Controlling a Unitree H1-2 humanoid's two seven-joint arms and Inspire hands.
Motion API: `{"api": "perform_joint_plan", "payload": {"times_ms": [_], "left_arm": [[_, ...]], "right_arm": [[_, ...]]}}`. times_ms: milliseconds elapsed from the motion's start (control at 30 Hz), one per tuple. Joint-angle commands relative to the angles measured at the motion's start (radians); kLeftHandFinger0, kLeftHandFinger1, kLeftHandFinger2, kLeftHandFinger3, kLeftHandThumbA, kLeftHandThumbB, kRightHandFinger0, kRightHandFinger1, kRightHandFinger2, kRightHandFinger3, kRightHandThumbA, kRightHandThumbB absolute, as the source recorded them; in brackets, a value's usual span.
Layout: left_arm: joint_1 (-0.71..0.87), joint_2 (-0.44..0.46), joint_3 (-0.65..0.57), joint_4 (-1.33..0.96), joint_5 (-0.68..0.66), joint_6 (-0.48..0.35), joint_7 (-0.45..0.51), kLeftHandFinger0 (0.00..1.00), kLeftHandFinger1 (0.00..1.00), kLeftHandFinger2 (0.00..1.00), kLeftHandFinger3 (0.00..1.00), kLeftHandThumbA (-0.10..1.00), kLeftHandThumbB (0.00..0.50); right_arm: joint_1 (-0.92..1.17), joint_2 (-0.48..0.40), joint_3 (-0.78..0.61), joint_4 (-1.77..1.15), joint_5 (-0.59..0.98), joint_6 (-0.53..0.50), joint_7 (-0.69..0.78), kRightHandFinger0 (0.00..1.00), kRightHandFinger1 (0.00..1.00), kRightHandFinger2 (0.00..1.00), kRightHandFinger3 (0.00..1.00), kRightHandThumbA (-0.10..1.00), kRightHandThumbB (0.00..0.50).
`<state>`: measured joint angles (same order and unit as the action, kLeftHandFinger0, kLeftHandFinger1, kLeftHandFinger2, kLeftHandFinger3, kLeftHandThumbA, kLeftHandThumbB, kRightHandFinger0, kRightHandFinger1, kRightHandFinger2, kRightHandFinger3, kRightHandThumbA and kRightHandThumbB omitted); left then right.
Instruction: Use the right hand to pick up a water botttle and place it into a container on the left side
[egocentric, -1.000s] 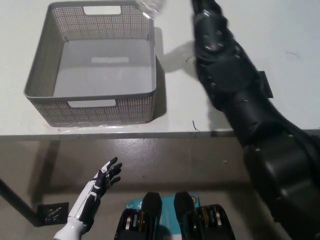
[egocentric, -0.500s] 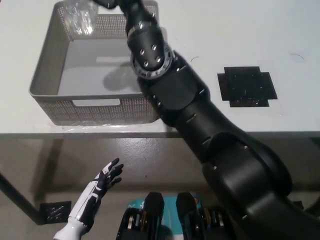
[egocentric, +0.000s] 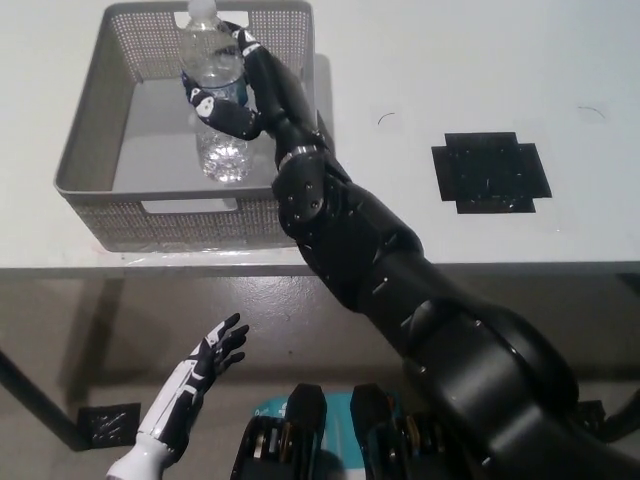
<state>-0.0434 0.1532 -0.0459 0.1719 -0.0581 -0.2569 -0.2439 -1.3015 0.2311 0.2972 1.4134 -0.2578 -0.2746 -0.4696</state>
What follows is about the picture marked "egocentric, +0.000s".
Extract black robot legs with teal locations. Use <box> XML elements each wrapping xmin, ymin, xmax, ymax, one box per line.
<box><xmin>229</xmin><ymin>382</ymin><xmax>454</xmax><ymax>480</ymax></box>

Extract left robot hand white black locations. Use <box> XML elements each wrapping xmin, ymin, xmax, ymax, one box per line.
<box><xmin>136</xmin><ymin>312</ymin><xmax>250</xmax><ymax>459</ymax></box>

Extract black tape patch square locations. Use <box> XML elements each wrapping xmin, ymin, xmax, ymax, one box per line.
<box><xmin>430</xmin><ymin>131</ymin><xmax>554</xmax><ymax>216</ymax></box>

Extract right robot hand black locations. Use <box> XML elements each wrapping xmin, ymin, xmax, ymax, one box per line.
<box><xmin>179</xmin><ymin>19</ymin><xmax>327</xmax><ymax>147</ymax></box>

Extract clear plastic water bottle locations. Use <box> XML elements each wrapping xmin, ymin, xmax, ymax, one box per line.
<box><xmin>179</xmin><ymin>0</ymin><xmax>254</xmax><ymax>185</ymax></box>

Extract grey perforated plastic basket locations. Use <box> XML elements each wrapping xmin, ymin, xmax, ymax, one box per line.
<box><xmin>53</xmin><ymin>0</ymin><xmax>317</xmax><ymax>254</ymax></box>

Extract dark metal table leg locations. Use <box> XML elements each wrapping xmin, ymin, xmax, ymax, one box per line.
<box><xmin>0</xmin><ymin>347</ymin><xmax>94</xmax><ymax>451</ymax></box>

